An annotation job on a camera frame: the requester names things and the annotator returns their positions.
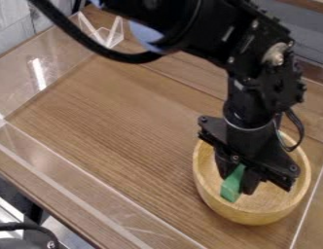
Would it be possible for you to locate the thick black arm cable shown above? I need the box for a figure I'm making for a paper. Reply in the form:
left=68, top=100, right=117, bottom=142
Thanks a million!
left=26, top=0, right=165, bottom=65

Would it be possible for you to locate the clear acrylic corner bracket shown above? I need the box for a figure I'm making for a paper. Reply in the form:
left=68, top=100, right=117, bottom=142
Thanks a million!
left=77, top=13, right=124, bottom=49

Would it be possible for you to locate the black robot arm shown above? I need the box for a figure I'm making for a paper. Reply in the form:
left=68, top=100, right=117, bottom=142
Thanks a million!
left=103, top=0, right=306, bottom=195

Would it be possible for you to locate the green rectangular block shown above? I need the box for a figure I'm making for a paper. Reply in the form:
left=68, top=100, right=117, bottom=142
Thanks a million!
left=215, top=132, right=293, bottom=202

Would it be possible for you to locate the light brown wooden bowl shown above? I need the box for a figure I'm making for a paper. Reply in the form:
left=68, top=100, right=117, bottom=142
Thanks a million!
left=194, top=140, right=313, bottom=226

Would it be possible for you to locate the black cable bottom left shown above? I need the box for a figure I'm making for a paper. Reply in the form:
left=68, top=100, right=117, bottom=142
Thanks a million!
left=0, top=222, right=61, bottom=249

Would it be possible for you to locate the black metal mount with screw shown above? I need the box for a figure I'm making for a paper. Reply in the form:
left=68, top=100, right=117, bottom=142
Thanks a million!
left=24, top=216, right=69, bottom=249

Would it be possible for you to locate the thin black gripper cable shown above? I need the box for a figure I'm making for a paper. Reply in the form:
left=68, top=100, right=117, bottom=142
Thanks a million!
left=274, top=108, right=307, bottom=153

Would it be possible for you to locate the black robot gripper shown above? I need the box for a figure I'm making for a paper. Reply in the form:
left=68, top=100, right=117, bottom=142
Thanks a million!
left=199, top=116, right=301, bottom=196

